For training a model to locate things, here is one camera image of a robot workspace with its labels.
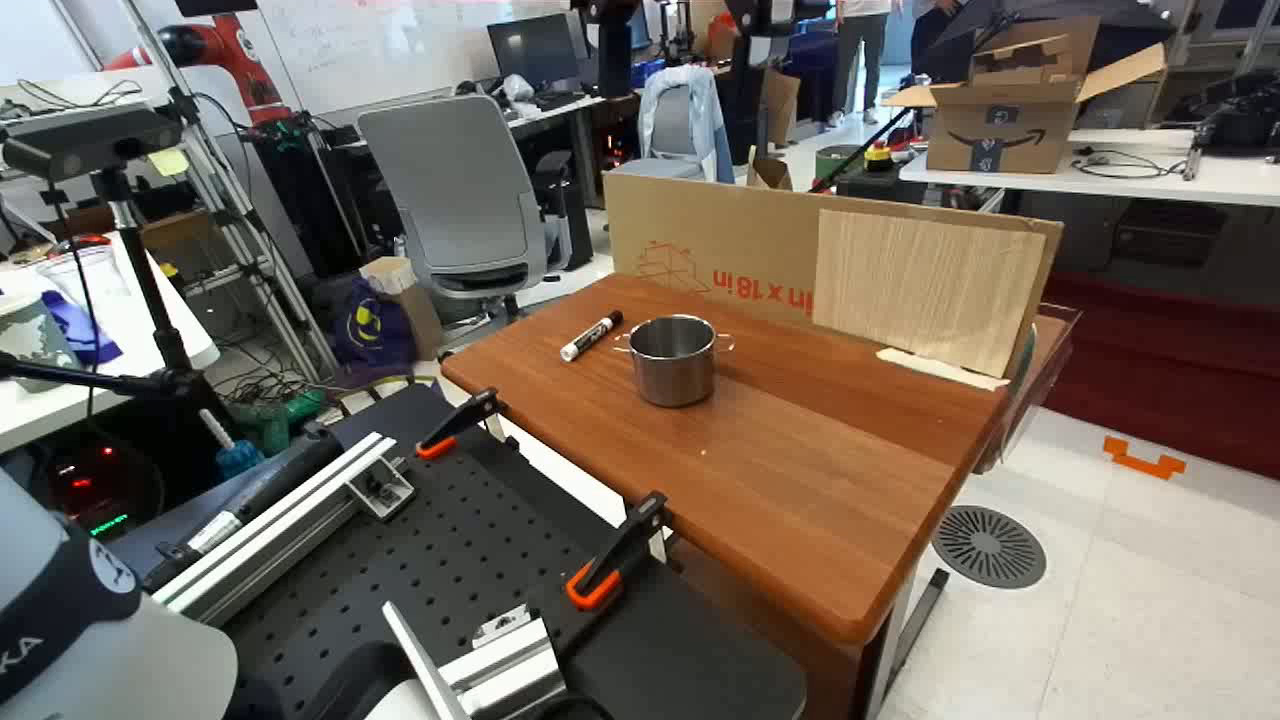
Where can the red robot arm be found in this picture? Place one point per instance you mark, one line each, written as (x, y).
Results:
(243, 61)

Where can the short aluminium bracket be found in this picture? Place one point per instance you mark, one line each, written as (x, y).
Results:
(501, 661)

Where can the black white dry erase marker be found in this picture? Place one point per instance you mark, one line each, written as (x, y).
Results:
(590, 338)

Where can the silver metal stand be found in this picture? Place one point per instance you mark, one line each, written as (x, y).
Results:
(234, 200)

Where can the grey metal table leg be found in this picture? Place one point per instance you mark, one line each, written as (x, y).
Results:
(914, 633)

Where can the standing person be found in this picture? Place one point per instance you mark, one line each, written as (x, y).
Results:
(860, 53)

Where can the open Amazon cardboard box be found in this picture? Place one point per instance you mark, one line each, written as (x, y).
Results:
(1014, 113)

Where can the blue bag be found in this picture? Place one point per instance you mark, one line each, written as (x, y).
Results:
(363, 329)

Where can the long white table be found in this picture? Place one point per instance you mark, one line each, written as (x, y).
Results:
(1200, 183)

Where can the large brown cardboard panel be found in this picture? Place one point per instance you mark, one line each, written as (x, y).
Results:
(704, 245)

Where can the white side table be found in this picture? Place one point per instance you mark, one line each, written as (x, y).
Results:
(114, 326)

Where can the black orange bar clamp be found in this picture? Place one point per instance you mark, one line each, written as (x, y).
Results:
(609, 558)
(459, 426)

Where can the small beige box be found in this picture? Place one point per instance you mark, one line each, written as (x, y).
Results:
(419, 308)

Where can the grey office chair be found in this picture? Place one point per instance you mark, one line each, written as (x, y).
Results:
(455, 200)

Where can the light blue chair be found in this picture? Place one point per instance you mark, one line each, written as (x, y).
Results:
(681, 123)

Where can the dark computer monitor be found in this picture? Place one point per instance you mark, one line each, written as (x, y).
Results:
(536, 53)

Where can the white grey Franka robot arm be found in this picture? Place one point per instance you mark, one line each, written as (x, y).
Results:
(95, 653)

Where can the grey camera on tripod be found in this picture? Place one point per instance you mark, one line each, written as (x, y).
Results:
(84, 138)

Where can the black tripod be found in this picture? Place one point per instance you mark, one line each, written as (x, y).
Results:
(157, 322)

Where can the black box with red lights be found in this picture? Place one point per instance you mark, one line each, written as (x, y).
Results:
(95, 483)

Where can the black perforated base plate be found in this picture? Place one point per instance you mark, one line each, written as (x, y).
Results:
(467, 554)

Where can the long aluminium rail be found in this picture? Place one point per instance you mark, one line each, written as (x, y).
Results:
(285, 523)

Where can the pale corrugated cardboard sheet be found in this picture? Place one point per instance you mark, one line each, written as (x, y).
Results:
(921, 284)

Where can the blue cloth item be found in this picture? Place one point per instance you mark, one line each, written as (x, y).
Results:
(79, 329)

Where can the round metal floor drain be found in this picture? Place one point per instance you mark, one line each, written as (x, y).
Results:
(990, 544)

